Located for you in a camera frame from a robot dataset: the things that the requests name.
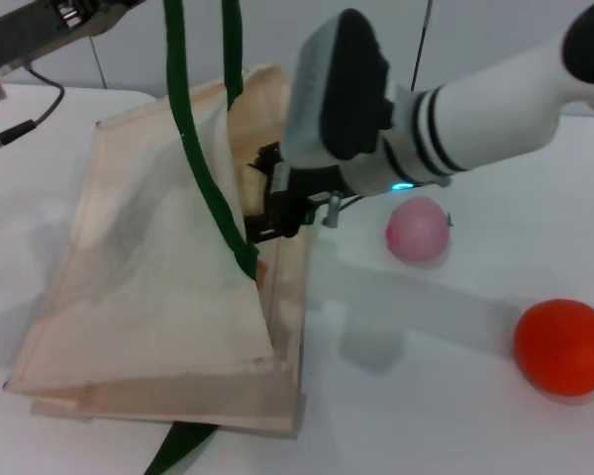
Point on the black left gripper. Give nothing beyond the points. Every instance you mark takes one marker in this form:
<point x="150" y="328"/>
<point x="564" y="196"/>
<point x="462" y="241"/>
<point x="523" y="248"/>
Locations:
<point x="44" y="25"/>

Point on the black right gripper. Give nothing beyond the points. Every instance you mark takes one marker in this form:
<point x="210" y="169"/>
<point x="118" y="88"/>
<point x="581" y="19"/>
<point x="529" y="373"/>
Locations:
<point x="287" y="198"/>

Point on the beige canvas tote bag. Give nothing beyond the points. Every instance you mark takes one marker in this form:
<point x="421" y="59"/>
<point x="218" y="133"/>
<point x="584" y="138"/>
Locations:
<point x="143" y="321"/>

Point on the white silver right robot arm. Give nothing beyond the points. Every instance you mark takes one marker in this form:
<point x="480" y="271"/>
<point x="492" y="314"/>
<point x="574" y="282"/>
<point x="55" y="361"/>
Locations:
<point x="495" y="114"/>

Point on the pink peach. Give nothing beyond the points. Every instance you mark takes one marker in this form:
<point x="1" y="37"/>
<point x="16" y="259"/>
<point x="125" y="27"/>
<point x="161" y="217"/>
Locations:
<point x="418" y="230"/>

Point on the thin dark vertical rod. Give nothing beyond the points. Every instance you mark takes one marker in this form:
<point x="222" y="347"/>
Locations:
<point x="420" y="44"/>

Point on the orange round fruit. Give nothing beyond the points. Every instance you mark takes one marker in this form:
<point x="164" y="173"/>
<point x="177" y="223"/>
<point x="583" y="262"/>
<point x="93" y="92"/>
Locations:
<point x="564" y="346"/>

